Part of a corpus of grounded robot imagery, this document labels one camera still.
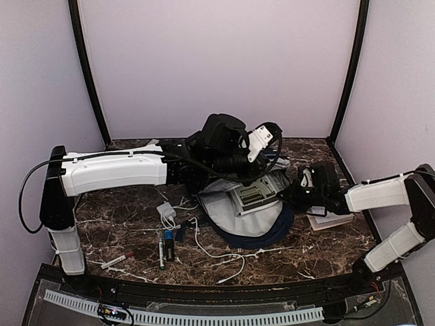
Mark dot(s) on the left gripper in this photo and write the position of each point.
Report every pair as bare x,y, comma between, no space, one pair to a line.
260,168

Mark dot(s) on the navy blue student backpack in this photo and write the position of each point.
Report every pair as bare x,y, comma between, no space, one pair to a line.
256,230

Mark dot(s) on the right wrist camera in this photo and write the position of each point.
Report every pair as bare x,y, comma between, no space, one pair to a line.
305,176

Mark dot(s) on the black frame post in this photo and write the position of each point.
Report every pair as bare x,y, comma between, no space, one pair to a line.
82,53
354,59

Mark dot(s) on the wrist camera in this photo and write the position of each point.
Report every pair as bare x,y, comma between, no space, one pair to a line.
260,137
305,176

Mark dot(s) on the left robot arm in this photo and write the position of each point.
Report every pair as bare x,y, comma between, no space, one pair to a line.
222,149

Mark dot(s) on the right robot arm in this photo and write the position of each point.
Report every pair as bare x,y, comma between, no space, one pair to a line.
318,185

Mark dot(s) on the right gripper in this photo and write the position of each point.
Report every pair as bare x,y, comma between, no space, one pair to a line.
291,196

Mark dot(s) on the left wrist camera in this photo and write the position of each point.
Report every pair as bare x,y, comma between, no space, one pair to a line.
260,137

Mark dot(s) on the right black frame post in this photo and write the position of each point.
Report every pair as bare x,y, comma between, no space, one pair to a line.
354,59

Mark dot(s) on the left black frame post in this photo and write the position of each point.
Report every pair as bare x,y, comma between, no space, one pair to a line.
82,53

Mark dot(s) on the red capped white marker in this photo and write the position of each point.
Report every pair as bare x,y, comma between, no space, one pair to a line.
116,260

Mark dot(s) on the grey slotted cable duct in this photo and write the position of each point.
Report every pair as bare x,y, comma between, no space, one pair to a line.
164,314

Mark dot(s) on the pink flowered white book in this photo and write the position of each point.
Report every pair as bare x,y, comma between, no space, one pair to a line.
321,219

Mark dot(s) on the green capped white marker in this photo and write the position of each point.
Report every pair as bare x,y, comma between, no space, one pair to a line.
161,249

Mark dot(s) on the grey ianra booklet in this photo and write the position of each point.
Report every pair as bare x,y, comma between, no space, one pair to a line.
259,195

